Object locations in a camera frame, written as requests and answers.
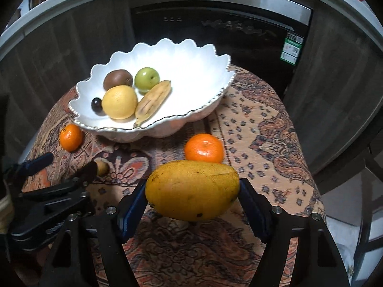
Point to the yellow lemon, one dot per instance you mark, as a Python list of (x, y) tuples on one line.
[(119, 101)]

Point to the green apple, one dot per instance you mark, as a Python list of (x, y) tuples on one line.
[(146, 77)]

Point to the small yellow banana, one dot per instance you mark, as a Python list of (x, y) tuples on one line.
[(152, 101)]

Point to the brown kiwi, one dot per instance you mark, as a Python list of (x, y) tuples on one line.
[(118, 80)]

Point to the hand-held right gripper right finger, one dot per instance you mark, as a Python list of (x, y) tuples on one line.
[(257, 215)]

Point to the green label sticker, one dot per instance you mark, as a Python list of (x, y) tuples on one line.
[(291, 47)]

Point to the yellow mango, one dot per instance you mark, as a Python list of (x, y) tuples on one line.
[(191, 189)]

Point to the paisley patterned tablecloth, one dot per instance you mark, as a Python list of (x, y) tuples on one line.
[(263, 143)]

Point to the white scalloped bowl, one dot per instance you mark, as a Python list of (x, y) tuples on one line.
[(185, 65)]

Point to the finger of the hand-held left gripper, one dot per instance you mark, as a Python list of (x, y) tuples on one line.
[(85, 173), (34, 164)]

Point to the small brown round fruit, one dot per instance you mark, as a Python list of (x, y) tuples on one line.
[(102, 168)]

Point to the black oven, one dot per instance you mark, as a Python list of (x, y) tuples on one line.
[(224, 36)]

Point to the orange tangerine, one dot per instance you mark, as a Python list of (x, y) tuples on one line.
[(71, 137), (204, 152)]

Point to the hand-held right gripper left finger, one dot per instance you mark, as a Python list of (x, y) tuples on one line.
[(131, 212)]

